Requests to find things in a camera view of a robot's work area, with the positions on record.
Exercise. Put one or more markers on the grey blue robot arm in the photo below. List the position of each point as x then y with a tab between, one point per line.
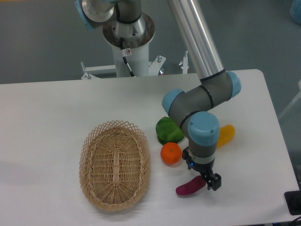
189	110

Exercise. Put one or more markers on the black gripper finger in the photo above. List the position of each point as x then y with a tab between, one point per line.
208	181
215	181

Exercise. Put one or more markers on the white frame right edge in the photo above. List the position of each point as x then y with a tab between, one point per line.
291	103

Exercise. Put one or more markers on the purple sweet potato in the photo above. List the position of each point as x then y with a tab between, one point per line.
191	187

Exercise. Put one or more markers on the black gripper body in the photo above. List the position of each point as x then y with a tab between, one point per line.
203	165

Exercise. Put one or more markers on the orange mandarin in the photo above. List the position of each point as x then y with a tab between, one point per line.
170	153

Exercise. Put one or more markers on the black device at table edge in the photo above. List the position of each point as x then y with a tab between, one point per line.
293	201

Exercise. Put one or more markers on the oval wicker basket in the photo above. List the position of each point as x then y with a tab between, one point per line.
114	166

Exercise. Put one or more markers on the light blue object top right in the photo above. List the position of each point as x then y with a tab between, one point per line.
295	11

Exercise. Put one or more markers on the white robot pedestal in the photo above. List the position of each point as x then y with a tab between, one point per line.
130	48

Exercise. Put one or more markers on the green bok choy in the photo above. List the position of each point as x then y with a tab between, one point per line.
167	131

